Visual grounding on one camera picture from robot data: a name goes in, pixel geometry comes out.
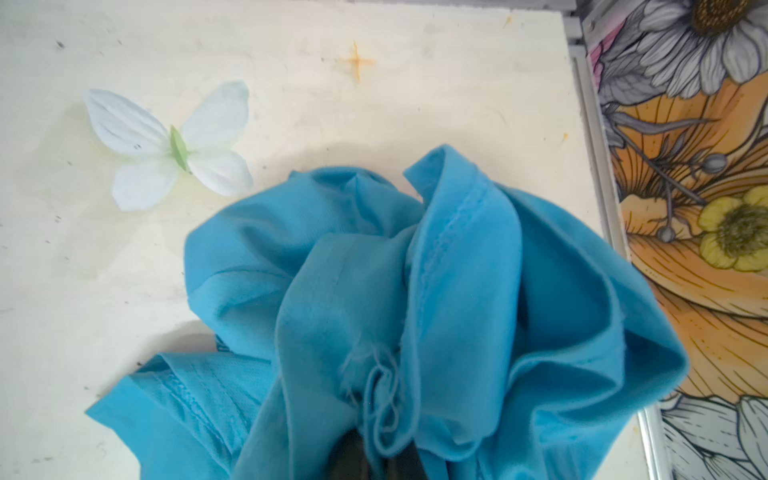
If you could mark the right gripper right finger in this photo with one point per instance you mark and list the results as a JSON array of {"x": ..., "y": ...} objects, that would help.
[{"x": 406, "y": 465}]

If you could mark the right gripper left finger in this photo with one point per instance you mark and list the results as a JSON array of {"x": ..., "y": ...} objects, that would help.
[{"x": 348, "y": 460}]

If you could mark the teal blue cloth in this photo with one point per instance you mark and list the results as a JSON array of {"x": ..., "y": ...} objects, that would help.
[{"x": 483, "y": 329}]

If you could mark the white paper butterfly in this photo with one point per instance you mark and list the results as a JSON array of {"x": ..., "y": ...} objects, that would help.
[{"x": 158, "y": 155}]

